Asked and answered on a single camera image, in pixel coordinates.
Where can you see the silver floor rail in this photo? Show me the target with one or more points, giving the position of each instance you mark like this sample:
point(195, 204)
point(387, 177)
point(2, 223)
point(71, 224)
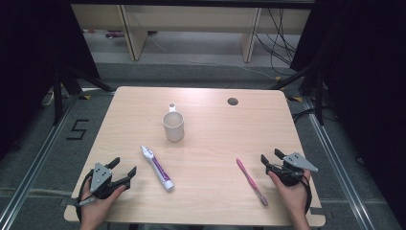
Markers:
point(35, 166)
point(338, 172)

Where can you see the person's right hand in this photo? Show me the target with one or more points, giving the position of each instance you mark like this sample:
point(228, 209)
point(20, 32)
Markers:
point(293, 196)

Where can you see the white and purple toothpaste tube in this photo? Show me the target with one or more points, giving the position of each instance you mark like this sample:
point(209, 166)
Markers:
point(158, 169)

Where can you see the light wooden desk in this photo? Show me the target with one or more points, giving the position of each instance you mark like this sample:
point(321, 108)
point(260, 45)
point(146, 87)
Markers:
point(191, 19)

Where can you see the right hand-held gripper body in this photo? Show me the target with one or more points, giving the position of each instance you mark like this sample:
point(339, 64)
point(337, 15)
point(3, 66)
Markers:
point(291, 174)

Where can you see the black metal stand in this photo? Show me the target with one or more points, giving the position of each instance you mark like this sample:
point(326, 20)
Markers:
point(58, 96)
point(318, 96)

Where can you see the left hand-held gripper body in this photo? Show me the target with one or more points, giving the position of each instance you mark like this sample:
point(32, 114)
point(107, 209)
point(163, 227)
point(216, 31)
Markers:
point(101, 177)

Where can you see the black curtain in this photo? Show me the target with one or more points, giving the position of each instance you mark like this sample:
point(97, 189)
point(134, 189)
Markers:
point(35, 64)
point(367, 80)

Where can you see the pink toothbrush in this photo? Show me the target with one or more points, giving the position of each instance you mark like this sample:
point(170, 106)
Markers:
point(251, 182)

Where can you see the person's left hand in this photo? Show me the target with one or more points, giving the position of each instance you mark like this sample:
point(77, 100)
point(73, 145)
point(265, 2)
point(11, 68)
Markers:
point(95, 209)

